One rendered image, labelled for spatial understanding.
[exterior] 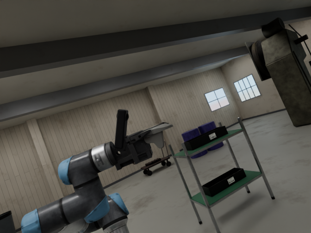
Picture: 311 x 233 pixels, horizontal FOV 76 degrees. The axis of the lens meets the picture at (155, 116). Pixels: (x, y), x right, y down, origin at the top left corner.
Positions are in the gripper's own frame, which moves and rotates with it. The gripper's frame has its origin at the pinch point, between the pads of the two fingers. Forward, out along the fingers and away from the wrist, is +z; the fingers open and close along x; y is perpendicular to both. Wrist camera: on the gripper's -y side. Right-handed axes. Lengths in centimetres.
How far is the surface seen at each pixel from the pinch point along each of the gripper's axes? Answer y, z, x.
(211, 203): 110, 18, -163
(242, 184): 112, 63, -179
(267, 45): -68, 357, -483
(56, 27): -178, -84, -223
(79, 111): -137, -263, -703
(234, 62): -113, 485, -960
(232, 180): 108, 55, -191
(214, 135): 47, 58, -194
